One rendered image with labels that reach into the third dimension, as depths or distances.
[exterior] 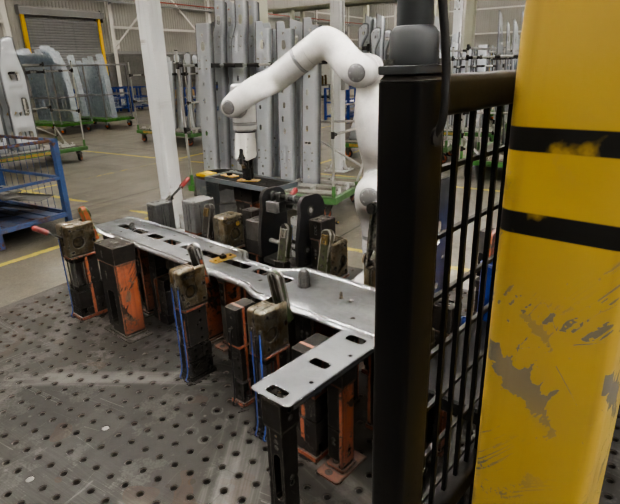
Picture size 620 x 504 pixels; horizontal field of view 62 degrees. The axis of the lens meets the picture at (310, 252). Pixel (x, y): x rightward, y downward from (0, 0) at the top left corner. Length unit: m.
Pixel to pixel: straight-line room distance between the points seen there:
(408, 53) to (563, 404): 0.31
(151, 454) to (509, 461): 0.97
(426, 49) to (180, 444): 1.18
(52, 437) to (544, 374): 1.25
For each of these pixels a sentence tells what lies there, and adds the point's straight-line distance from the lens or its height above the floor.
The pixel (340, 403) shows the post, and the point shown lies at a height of 0.89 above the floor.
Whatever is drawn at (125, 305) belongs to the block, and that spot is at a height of 0.82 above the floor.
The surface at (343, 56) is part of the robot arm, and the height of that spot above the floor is 1.58.
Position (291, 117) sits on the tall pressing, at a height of 1.03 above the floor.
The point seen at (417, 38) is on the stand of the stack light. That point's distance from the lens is 0.33.
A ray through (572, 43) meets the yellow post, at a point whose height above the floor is 1.57.
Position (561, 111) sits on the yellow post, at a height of 1.52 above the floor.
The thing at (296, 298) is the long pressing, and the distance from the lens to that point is 1.31.
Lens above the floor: 1.56
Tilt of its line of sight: 20 degrees down
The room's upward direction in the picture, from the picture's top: 2 degrees counter-clockwise
